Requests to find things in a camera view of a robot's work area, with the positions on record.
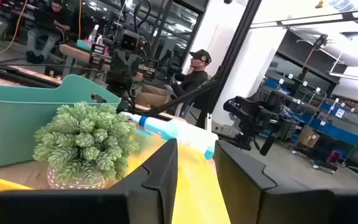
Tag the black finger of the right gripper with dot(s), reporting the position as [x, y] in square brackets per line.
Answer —
[99, 56]
[148, 69]

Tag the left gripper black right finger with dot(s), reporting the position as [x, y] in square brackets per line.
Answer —
[244, 193]

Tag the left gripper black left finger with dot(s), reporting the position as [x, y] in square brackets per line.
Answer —
[154, 186]

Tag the white spray bottle blue trigger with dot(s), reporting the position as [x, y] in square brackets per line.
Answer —
[182, 130]

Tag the short white bottle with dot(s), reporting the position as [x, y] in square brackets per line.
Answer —
[99, 40]

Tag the small teal bin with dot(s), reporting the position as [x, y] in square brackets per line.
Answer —
[83, 45]

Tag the tall white bottle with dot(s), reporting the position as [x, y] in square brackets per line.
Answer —
[93, 32]

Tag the wooden top workstation table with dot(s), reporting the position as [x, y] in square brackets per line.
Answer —
[73, 51]

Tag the yellow cloth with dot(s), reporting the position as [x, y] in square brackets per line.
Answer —
[197, 186]

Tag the brown cardboard box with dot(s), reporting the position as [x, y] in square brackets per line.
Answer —
[308, 137]

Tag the metal shelving with blue bins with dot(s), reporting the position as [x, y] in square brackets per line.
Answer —
[331, 130]

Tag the linear ceiling light fixture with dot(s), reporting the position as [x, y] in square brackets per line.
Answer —
[353, 74]
[306, 19]

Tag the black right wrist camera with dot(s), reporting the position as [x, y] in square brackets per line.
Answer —
[128, 40]

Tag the black aluminium frame post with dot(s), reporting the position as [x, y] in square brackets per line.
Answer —
[228, 62]

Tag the black table edge rail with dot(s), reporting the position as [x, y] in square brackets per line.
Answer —
[17, 76]

